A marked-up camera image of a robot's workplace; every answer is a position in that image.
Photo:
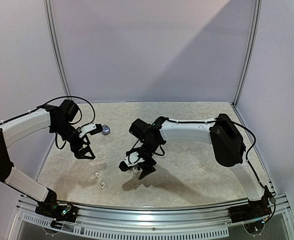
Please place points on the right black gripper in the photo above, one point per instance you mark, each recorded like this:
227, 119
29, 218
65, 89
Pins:
144, 162

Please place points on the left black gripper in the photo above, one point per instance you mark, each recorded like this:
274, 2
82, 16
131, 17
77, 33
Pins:
79, 154

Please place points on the white earbud charging case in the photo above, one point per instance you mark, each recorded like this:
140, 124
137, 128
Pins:
136, 170

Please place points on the purple earbud charging case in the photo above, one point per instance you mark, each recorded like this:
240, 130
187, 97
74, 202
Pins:
105, 130

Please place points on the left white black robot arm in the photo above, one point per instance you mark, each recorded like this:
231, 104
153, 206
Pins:
22, 138

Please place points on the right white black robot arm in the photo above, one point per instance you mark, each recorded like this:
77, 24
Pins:
220, 132

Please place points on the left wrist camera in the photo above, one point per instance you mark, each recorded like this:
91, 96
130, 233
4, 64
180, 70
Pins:
92, 129

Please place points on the aluminium front rail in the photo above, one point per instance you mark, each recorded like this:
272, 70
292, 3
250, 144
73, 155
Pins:
207, 222

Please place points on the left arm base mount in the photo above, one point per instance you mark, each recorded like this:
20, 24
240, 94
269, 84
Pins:
61, 212

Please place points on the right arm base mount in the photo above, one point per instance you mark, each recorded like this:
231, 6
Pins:
250, 211

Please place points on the left aluminium frame post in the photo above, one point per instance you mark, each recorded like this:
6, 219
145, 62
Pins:
48, 6

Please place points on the aluminium frame post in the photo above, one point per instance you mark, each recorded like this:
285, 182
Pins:
48, 6
248, 53

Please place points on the right aluminium frame post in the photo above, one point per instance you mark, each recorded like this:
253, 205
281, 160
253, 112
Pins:
248, 53

